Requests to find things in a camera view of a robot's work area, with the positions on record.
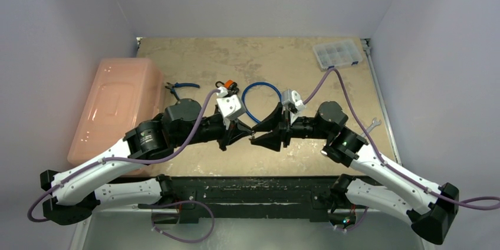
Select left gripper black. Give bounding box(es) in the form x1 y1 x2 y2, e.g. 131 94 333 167
174 116 252 151

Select blue cable lock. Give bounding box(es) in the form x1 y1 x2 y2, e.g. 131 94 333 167
241 81 282 123

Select orange black padlock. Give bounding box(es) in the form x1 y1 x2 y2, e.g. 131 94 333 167
215 80 240 95

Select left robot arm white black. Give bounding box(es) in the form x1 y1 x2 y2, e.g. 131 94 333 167
41 96 251 225

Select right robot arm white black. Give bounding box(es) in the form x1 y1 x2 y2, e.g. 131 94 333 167
251 101 459 245

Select clear compartment organizer box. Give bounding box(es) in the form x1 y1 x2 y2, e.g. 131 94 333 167
312 40 364 71

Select small silver open wrench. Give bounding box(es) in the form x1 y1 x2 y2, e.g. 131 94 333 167
365 117 381 133

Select pink plastic storage box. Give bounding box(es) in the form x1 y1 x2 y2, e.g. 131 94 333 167
67 58 165 166

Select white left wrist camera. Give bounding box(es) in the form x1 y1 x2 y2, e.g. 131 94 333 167
216 87 246 122

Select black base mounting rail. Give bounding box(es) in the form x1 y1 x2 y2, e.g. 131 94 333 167
136 176 376 223

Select blue handled pliers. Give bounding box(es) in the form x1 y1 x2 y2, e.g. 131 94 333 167
164 82 200 101

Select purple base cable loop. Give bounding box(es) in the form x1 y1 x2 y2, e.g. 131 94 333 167
150 200 216 244

